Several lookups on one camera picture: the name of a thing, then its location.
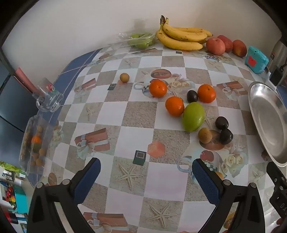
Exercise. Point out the clear plastic fruit container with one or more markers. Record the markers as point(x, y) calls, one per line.
point(35, 143)

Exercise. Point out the dark purple passion fruit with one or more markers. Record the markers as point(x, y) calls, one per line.
point(222, 122)
point(226, 136)
point(192, 95)

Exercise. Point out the red apple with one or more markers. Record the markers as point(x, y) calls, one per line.
point(215, 46)
point(240, 47)
point(227, 42)

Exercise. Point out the clear bag of green fruit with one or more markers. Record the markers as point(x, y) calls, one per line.
point(140, 40)

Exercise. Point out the clear glass mug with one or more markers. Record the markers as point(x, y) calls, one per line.
point(48, 96)

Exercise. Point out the steel kettle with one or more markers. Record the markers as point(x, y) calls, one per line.
point(279, 52)

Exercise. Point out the pink bar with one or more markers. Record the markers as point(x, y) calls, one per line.
point(23, 78)

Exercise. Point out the dark cabinet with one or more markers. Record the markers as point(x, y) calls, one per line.
point(11, 100)

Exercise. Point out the blue tablecloth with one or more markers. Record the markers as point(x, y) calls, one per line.
point(71, 67)

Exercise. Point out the round steel plate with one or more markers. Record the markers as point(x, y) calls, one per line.
point(269, 116)

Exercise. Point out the orange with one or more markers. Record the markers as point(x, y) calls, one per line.
point(158, 88)
point(174, 106)
point(206, 93)

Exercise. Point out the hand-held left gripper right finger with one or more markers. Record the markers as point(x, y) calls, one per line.
point(206, 181)

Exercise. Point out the small brown round fruit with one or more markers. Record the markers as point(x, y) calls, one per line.
point(124, 77)

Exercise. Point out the teal plastic box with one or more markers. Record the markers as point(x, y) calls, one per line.
point(255, 59)

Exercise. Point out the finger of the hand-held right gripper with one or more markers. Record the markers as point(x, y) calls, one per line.
point(277, 177)

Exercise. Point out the checkered printed tablecloth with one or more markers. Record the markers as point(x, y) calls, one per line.
point(139, 112)

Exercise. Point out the green mango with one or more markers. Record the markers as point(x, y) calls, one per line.
point(193, 116)

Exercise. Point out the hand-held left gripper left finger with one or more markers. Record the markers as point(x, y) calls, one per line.
point(87, 181)

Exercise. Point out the teal storage box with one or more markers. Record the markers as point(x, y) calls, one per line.
point(21, 199)

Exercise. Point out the black power adapter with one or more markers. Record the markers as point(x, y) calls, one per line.
point(276, 76)

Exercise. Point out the yellow banana bunch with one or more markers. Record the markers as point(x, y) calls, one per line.
point(179, 42)

